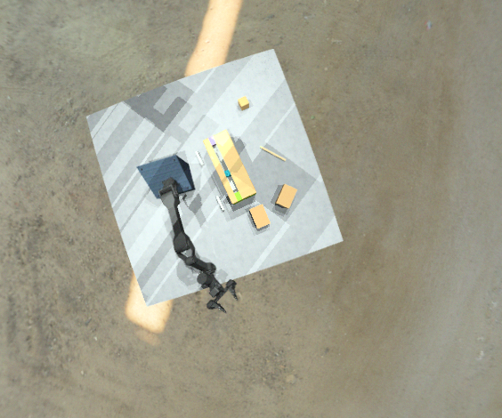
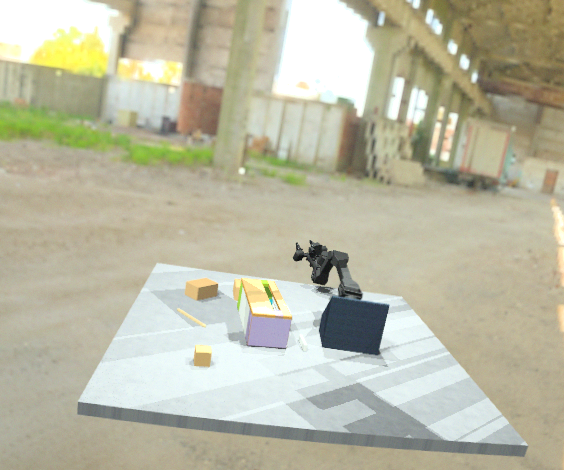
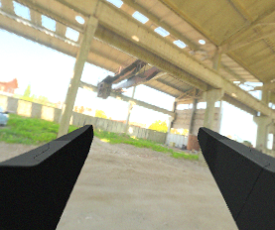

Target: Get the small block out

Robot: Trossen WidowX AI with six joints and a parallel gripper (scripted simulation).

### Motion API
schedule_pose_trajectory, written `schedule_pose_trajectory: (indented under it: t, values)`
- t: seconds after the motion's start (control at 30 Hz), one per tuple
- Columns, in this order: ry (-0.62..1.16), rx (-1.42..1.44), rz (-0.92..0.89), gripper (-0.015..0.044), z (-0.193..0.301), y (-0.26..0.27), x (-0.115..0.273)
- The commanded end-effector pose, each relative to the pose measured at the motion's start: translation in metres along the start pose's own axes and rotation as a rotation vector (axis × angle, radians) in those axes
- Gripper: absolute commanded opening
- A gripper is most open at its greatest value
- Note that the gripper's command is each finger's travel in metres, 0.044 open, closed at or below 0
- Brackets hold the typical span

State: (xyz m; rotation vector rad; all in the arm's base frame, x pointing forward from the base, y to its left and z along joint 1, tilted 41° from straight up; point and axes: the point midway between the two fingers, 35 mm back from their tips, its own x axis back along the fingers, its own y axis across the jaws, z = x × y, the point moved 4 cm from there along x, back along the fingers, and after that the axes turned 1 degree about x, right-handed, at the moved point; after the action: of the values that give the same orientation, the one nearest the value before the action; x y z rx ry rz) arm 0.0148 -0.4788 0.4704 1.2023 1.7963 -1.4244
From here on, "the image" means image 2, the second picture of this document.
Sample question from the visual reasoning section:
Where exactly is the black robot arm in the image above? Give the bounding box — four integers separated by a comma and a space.
308, 242, 364, 300

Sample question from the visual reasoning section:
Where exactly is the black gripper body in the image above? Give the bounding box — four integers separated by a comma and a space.
293, 246, 327, 267

